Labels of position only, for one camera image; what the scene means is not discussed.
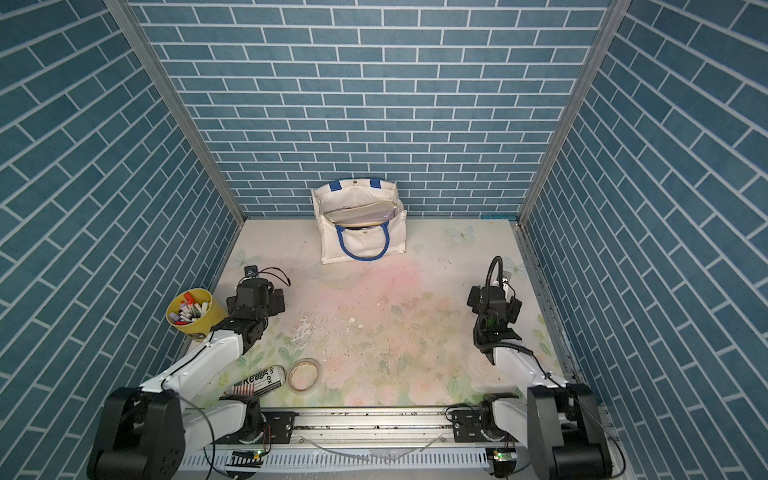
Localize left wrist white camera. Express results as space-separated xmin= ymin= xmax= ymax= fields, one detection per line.
xmin=243 ymin=265 xmax=259 ymax=279

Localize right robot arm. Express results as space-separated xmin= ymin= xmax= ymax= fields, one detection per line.
xmin=467 ymin=282 xmax=613 ymax=479

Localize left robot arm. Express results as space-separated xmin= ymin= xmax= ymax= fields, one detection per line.
xmin=87 ymin=273 xmax=286 ymax=479

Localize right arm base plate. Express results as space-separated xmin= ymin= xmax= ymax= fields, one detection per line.
xmin=444 ymin=406 xmax=512 ymax=443

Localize yellow trimmed mesh pouch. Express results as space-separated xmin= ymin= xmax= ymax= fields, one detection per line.
xmin=325 ymin=201 xmax=398 ymax=228

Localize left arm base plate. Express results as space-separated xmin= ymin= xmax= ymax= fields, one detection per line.
xmin=215 ymin=411 xmax=298 ymax=445

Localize wrist white camera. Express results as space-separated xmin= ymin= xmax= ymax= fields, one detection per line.
xmin=243 ymin=265 xmax=259 ymax=279
xmin=499 ymin=271 xmax=516 ymax=302

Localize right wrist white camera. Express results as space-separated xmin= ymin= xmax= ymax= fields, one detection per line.
xmin=499 ymin=271 xmax=516 ymax=302

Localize white canvas tote bag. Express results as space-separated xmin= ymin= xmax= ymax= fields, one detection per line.
xmin=312 ymin=178 xmax=407 ymax=265

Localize yellow cup with markers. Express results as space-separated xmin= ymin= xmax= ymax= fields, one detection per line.
xmin=165 ymin=288 xmax=227 ymax=341

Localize clear tape roll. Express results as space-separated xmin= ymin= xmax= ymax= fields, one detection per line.
xmin=286 ymin=358 xmax=320 ymax=394

